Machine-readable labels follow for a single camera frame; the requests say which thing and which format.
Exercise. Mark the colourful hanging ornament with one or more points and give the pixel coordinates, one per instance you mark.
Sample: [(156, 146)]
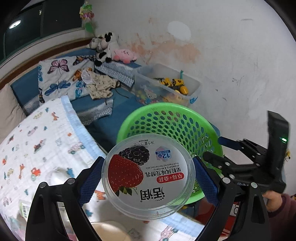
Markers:
[(87, 15)]

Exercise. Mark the small white green packet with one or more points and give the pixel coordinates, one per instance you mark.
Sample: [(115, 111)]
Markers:
[(24, 208)]

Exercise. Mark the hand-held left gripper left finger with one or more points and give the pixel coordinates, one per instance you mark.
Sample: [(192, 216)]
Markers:
[(91, 183)]

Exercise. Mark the white butterfly print pillow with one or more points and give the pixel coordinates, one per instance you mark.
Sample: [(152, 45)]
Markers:
[(60, 76)]

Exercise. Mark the beige round container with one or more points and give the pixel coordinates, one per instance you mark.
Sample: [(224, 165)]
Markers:
[(108, 231)]

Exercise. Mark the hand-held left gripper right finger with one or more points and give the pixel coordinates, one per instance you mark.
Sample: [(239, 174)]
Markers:
[(205, 183)]

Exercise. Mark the person's right forearm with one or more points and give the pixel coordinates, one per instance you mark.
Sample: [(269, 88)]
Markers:
[(289, 205)]

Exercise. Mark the white vehicle print blanket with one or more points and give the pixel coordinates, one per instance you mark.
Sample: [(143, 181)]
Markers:
[(41, 143)]

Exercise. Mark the black and white cow plush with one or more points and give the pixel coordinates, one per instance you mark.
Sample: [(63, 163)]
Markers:
[(107, 46)]

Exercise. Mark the clear yogurt cup berry label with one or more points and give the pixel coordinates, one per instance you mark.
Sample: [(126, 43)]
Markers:
[(148, 176)]

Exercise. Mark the clear plastic storage bin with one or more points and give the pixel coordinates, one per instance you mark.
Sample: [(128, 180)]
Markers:
[(148, 81)]

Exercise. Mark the dark window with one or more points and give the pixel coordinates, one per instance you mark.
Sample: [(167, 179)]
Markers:
[(34, 20)]

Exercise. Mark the blue bed sheet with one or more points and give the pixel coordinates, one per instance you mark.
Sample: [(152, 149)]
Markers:
[(108, 122)]

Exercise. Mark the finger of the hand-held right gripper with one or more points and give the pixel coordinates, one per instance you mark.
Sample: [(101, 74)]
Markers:
[(229, 142), (215, 161)]

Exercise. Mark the green perforated plastic basket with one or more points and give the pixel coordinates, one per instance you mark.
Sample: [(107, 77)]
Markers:
[(161, 122)]

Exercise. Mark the grey plush toy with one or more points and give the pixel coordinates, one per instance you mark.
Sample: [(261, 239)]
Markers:
[(93, 42)]

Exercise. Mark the person's right hand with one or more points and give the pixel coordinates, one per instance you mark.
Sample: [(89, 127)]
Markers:
[(272, 199)]

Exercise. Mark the striped folded cloth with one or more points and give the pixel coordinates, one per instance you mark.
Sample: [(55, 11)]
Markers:
[(115, 71)]

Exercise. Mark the plain beige pillow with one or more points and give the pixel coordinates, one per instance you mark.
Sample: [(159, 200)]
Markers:
[(9, 109)]

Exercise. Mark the pink plush toy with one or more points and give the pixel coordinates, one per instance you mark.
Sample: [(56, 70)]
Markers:
[(124, 55)]

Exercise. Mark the yellow toy vehicle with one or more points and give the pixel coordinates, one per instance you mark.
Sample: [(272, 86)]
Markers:
[(180, 87), (166, 81)]

